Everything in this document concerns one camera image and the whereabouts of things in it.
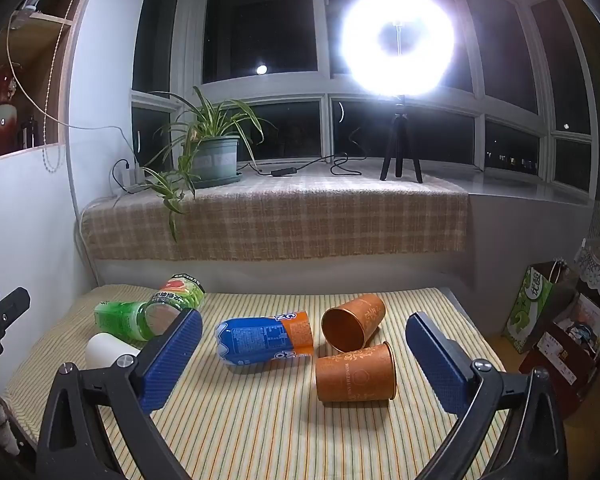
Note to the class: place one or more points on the green plant pot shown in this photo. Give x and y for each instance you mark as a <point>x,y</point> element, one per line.
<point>215,160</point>

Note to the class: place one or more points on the white wall charger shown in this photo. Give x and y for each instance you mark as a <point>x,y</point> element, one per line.
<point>128,175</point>

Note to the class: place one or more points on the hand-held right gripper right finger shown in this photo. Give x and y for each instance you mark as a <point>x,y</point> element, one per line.
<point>437,360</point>

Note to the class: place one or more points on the black tripod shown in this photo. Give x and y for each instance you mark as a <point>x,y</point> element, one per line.
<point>400,132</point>

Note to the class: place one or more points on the yellow striped tablecloth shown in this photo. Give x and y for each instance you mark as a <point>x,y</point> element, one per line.
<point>260,415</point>

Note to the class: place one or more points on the green bottle with red label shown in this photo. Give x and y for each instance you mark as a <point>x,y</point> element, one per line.
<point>180,292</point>

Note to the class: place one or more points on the small dark bottle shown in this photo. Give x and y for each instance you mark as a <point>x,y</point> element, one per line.
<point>28,135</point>

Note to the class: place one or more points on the brown cardboard box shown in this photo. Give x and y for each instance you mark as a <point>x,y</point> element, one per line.
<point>565,360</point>

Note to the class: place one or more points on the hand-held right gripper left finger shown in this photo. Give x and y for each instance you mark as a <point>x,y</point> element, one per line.
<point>172,355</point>

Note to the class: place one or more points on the green paper bag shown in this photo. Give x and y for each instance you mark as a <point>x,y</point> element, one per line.
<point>530,310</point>

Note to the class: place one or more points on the beige plaid cloth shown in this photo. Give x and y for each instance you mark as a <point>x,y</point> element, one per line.
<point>305,220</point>

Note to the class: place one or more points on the green plastic bottle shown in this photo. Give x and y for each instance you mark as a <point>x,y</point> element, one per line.
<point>120,317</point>

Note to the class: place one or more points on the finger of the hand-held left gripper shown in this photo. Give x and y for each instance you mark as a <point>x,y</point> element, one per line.
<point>10,307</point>

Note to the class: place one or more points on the white cup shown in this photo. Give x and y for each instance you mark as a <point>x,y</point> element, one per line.
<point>105,351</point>

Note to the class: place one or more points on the wooden shelf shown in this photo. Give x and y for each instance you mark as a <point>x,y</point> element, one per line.
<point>50,75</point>

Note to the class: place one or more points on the spider plant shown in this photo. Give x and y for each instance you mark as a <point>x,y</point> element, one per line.
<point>205,117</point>

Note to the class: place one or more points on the orange patterned paper cup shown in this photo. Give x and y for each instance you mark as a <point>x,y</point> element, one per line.
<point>350,375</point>
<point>366,311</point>

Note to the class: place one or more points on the white framed window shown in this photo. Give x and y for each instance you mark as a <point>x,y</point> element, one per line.
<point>325,95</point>

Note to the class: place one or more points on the blue and orange plastic bottle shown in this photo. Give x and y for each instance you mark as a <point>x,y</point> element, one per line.
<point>250,342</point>

